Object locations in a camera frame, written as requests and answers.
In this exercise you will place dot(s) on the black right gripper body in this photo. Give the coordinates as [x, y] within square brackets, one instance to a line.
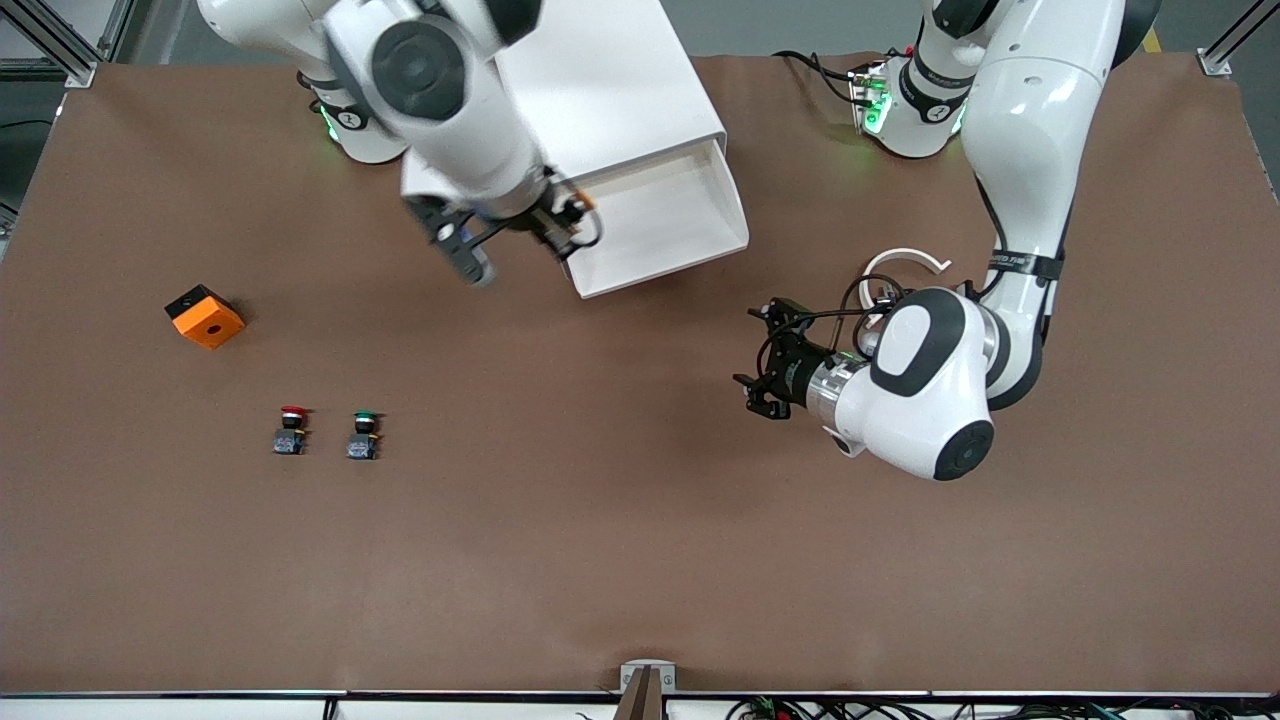
[549, 221]

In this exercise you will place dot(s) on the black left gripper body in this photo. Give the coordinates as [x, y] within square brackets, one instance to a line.
[793, 376]

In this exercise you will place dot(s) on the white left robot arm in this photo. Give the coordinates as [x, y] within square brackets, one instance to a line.
[930, 400]

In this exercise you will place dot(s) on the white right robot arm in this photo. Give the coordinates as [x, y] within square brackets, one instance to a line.
[440, 100]

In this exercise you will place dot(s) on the green push button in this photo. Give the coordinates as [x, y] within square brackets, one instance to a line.
[364, 432]

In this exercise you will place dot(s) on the red push button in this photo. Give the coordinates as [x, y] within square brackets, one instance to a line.
[291, 427]

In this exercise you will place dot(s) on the small brown component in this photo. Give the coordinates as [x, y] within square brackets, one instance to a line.
[887, 293]

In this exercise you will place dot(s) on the brown table cover mat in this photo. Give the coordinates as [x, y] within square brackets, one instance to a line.
[640, 500]

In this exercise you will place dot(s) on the orange box with hole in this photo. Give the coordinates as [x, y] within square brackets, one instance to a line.
[208, 320]

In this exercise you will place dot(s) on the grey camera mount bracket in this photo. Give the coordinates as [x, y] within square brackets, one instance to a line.
[647, 690]

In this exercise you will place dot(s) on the aluminium frame post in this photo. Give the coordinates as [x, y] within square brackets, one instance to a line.
[1225, 50]
[60, 45]

